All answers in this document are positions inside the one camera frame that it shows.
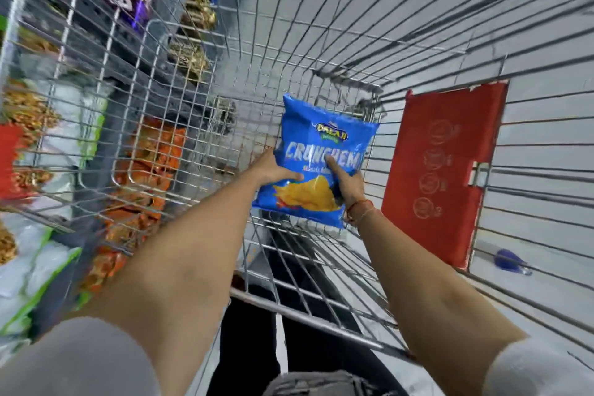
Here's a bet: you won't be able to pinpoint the person's left hand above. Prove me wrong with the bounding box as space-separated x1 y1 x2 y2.
250 147 305 188

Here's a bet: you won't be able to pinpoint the person's right hand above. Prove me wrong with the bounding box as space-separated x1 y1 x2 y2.
325 154 368 221

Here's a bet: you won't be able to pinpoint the blue chips packet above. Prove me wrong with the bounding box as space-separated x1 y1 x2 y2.
252 93 381 230

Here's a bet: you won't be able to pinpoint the person's left forearm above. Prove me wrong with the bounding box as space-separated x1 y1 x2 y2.
70 167 265 396

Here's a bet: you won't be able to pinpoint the person's right forearm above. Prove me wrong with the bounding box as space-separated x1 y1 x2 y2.
347 202 531 396

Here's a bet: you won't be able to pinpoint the red plastic cart seat flap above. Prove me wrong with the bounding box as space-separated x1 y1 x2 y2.
381 80 510 270

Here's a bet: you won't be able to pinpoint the person's black trousers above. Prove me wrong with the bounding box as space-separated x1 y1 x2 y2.
218 212 409 396

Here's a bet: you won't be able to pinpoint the stack of orange snack packets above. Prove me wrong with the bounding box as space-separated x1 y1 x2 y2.
76 117 187 299

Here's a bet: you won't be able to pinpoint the gold wrapped sweets row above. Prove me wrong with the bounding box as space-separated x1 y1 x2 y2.
167 0 219 82

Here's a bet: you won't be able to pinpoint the blue cart wheel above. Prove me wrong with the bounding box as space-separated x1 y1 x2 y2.
494 249 533 277

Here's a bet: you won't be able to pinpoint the grey store shelf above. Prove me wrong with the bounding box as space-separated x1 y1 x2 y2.
0 0 242 331

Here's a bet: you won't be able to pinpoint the stack of white green packets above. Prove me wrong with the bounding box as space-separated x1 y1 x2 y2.
0 78 117 355

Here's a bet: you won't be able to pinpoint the person's grey left sleeve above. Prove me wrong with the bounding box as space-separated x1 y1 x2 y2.
0 317 161 396

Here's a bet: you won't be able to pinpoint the person's grey sleeve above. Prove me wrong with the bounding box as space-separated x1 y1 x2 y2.
0 317 161 396
483 338 594 396

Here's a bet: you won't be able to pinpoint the red shelf tag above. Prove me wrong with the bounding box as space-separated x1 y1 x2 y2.
0 124 25 200

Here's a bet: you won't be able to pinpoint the person's grey right sleeve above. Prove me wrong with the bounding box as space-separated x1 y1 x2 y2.
483 338 594 396

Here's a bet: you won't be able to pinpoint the orange thread bracelet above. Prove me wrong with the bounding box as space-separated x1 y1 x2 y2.
345 199 376 226

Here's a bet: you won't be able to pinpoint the metal wire shopping cart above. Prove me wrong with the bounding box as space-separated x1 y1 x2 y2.
0 0 594 396

